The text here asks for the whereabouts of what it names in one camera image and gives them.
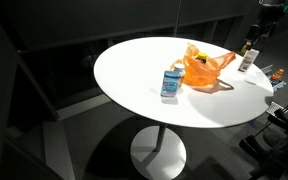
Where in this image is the blue printed packet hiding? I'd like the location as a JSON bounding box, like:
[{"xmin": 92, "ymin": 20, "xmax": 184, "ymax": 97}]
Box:
[{"xmin": 270, "ymin": 79, "xmax": 288, "ymax": 93}]

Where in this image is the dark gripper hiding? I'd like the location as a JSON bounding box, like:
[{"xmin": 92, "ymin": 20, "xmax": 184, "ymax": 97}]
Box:
[{"xmin": 245, "ymin": 20, "xmax": 271, "ymax": 52}]

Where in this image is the round white table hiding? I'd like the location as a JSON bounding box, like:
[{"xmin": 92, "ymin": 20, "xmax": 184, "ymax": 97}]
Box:
[{"xmin": 17, "ymin": 13, "xmax": 248, "ymax": 121}]

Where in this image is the grey flat item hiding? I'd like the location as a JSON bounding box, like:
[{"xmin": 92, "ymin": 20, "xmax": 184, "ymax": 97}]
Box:
[{"xmin": 260, "ymin": 64, "xmax": 275, "ymax": 75}]

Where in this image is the blue white labelled container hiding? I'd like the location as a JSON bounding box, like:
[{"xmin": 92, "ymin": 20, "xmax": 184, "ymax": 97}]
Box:
[{"xmin": 160, "ymin": 69, "xmax": 182, "ymax": 98}]

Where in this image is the orange plastic bag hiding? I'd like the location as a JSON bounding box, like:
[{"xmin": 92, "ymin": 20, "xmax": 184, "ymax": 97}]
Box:
[{"xmin": 169, "ymin": 42, "xmax": 237, "ymax": 87}]

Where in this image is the dark bottle yellow cap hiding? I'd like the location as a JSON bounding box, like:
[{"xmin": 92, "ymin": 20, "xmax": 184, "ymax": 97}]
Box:
[{"xmin": 195, "ymin": 51, "xmax": 209, "ymax": 65}]

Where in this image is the white round table base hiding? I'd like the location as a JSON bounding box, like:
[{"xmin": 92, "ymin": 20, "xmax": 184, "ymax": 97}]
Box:
[{"xmin": 129, "ymin": 125, "xmax": 187, "ymax": 180}]

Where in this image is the perforated metal plate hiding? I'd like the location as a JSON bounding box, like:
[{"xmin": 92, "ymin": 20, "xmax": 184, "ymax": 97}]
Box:
[{"xmin": 266, "ymin": 102, "xmax": 285, "ymax": 116}]

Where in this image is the grey table post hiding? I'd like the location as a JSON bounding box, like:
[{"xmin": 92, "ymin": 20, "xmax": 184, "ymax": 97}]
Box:
[{"xmin": 154, "ymin": 123, "xmax": 169, "ymax": 153}]

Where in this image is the tall white container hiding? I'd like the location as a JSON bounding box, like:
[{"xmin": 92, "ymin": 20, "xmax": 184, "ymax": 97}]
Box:
[{"xmin": 237, "ymin": 48, "xmax": 261, "ymax": 74}]

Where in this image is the small white capped bottle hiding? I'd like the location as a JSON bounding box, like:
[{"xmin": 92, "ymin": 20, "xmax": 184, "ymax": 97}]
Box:
[{"xmin": 173, "ymin": 63, "xmax": 187, "ymax": 88}]

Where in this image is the orange capped bottle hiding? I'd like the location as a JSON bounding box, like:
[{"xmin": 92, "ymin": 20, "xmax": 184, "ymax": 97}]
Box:
[{"xmin": 269, "ymin": 68, "xmax": 285, "ymax": 83}]

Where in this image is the black equipment stand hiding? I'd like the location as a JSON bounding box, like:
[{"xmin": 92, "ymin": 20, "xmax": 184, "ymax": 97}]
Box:
[{"xmin": 238, "ymin": 91, "xmax": 288, "ymax": 180}]

